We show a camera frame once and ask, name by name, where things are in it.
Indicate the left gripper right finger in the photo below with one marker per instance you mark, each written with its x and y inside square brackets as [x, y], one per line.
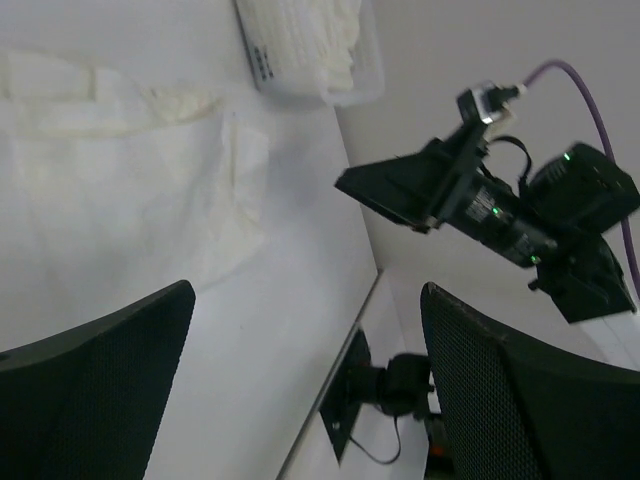
[516, 407]

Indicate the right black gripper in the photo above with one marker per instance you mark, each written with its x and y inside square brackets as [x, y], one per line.
[577, 195]

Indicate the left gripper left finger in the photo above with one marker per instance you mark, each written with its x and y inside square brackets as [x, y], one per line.
[87, 403]

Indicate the white pleated skirt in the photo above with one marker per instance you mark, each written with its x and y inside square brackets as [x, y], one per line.
[111, 185]

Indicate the white skirts in basket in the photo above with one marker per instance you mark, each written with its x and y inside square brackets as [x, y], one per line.
[301, 48]

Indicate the white perforated plastic basket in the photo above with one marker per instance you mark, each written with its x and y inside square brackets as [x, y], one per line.
[368, 71]

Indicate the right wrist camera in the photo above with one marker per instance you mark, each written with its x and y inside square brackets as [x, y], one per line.
[489, 105]

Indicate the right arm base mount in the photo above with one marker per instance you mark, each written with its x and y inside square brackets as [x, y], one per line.
[399, 389]

